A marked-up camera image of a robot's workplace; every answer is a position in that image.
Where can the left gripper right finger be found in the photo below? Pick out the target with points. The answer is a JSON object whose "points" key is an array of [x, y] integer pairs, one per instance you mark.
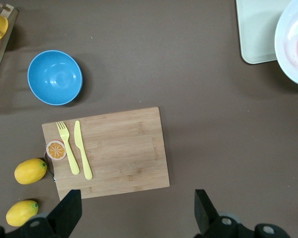
{"points": [[206, 218]]}

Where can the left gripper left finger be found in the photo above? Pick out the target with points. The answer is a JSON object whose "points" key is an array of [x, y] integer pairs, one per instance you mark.
{"points": [[64, 213]]}

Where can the white round plate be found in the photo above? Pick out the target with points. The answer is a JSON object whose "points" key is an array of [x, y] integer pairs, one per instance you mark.
{"points": [[286, 44]]}

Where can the yellow lemon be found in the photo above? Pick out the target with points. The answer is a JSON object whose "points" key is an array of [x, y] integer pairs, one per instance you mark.
{"points": [[31, 171], [22, 213]]}

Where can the yellow plastic fork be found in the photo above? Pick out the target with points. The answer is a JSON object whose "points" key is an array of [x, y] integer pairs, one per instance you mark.
{"points": [[69, 153]]}

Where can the yellow plastic knife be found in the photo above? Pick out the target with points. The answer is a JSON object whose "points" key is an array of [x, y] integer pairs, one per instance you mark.
{"points": [[83, 153]]}

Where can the toy orange slice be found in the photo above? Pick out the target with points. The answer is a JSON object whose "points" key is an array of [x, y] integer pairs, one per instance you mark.
{"points": [[55, 150]]}

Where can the bamboo cutting board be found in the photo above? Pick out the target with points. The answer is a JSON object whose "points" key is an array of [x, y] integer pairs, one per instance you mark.
{"points": [[124, 153]]}

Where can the blue bowl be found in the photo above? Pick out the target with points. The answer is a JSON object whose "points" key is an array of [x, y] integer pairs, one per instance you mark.
{"points": [[55, 77]]}

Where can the wooden drying rack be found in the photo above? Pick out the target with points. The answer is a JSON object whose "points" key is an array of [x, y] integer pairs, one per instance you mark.
{"points": [[5, 37]]}

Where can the cream bear print tray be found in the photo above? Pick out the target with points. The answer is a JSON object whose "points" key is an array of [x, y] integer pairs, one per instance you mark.
{"points": [[255, 29]]}

